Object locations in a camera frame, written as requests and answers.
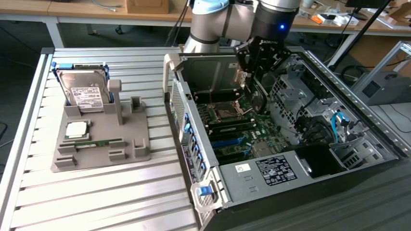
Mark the aluminium profile frame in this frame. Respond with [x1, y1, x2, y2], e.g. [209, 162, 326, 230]
[377, 40, 411, 73]

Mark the green motherboard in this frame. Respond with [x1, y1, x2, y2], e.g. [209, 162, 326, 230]
[194, 92, 289, 166]

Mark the hard disk in blue caddy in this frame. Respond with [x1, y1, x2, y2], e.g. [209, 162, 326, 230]
[50, 62, 112, 114]

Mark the black power wire bundle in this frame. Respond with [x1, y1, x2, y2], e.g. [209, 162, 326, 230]
[293, 115, 333, 146]

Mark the small orange black box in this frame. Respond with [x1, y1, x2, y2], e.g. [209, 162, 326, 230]
[312, 13, 336, 25]

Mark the light blue disk wire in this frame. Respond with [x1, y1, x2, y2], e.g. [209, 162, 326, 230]
[329, 110, 349, 145]

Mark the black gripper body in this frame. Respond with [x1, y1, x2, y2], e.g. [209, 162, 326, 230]
[249, 4, 301, 73]

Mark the green RAM stick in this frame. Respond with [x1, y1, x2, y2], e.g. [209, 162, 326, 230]
[73, 141, 109, 148]

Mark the graphics card with black fan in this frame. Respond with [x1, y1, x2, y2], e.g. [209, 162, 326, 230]
[232, 64, 269, 116]

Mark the open PC case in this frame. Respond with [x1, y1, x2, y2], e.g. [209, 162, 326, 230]
[162, 47, 408, 231]

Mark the grey printed parts rack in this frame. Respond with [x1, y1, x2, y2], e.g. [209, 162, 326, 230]
[50, 79, 152, 173]

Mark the pale plastic case handle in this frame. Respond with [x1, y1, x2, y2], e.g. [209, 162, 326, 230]
[162, 53, 182, 93]

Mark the brown cardboard box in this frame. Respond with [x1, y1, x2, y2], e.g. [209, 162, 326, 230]
[124, 0, 170, 14]

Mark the small white box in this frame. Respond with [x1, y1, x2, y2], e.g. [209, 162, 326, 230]
[333, 15, 360, 27]

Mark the silver CPU chip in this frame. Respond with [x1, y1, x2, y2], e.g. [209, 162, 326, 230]
[64, 121, 90, 140]

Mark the metal disk bay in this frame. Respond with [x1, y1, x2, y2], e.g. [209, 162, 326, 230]
[329, 136, 377, 170]

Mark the clear plastic case handle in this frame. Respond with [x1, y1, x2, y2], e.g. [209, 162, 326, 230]
[189, 180, 222, 213]

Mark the grey power supply unit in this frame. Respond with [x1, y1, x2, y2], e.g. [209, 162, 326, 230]
[217, 150, 313, 203]

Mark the silver chipset heatsink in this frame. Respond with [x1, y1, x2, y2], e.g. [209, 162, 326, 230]
[253, 142, 273, 157]

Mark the black RAM slot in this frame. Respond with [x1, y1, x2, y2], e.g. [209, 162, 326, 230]
[209, 127, 256, 137]
[208, 121, 256, 129]

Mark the folded brown cardboard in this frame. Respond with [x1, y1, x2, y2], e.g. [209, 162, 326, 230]
[388, 2, 411, 27]

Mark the blue case latch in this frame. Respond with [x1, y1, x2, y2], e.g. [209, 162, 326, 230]
[196, 186, 214, 197]

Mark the CPU socket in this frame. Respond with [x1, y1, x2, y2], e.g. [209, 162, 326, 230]
[208, 102, 240, 121]

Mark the grey computer tower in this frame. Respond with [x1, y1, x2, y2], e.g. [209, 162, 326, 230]
[350, 71, 411, 106]

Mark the long blue expansion slot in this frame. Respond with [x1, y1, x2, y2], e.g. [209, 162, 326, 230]
[210, 137, 246, 149]

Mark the metal socket cover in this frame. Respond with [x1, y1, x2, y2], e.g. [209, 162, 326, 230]
[233, 95, 257, 115]

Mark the black monitor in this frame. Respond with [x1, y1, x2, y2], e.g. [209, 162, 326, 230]
[344, 0, 390, 20]

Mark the metal drive cage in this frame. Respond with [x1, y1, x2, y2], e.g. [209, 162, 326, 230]
[268, 64, 325, 128]

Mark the black stand pole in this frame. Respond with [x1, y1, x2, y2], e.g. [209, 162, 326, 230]
[326, 0, 393, 70]

